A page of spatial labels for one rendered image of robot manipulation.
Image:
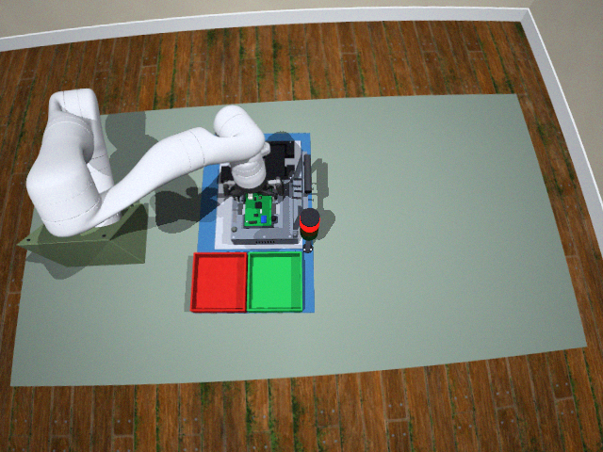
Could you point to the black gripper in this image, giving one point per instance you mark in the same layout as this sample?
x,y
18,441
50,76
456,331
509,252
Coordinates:
x,y
268,187

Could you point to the red bin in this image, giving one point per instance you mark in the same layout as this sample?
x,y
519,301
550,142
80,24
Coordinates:
x,y
217,282

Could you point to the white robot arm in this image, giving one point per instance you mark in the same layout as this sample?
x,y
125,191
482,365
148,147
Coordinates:
x,y
66,196

